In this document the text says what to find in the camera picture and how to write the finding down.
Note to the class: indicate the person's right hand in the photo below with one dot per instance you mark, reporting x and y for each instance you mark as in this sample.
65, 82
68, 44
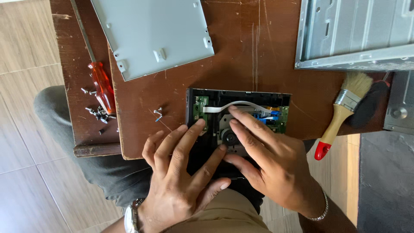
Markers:
284, 168

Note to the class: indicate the person's left hand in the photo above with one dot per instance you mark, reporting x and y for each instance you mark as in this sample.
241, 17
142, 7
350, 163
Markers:
171, 191

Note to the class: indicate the black optical disc drive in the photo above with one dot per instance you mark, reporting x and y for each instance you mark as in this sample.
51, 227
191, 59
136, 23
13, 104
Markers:
245, 95

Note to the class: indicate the silver wristwatch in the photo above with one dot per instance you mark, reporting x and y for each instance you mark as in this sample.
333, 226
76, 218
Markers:
132, 215

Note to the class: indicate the green circuit board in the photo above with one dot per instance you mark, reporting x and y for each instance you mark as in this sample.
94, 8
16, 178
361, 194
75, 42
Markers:
283, 120

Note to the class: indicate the person's beige shirt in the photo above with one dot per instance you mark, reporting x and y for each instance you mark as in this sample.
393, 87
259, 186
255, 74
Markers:
223, 213

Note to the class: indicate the wooden paint brush red tip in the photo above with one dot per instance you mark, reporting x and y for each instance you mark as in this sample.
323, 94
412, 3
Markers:
336, 119

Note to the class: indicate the small blue screw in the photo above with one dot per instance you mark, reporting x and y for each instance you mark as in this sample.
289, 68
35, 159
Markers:
158, 119

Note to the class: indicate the person's dark grey trousers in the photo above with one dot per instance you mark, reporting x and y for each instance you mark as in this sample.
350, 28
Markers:
97, 161

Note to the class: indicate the dark grey floor mat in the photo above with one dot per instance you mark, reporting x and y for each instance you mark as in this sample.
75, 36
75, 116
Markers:
388, 184

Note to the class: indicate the heap of dark screws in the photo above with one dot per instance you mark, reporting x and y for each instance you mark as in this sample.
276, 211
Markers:
100, 114

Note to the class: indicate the grey metal box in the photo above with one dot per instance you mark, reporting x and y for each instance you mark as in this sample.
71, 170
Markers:
401, 106

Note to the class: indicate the grey metal computer case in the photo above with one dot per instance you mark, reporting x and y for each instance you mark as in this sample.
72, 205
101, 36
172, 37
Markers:
355, 29

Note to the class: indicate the grey metal cover plate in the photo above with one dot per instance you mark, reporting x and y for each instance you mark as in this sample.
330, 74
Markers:
152, 29

